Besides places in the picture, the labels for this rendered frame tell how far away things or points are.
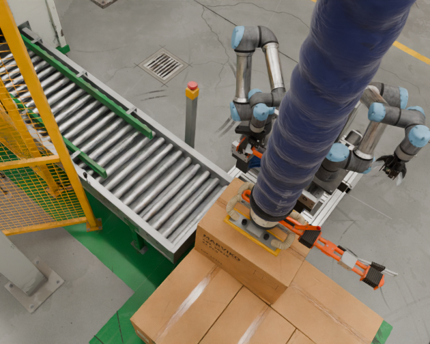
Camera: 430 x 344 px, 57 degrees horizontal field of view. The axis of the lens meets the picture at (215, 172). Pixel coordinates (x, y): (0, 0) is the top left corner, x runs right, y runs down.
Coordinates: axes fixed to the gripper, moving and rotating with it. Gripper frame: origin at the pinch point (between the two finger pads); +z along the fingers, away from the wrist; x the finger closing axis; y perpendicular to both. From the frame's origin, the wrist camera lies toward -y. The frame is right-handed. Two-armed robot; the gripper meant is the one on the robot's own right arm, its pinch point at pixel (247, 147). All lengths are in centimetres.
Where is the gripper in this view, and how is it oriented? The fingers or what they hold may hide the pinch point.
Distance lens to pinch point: 227.6
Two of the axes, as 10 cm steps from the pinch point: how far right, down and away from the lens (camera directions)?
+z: -0.8, 5.2, 8.5
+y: 8.2, 5.2, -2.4
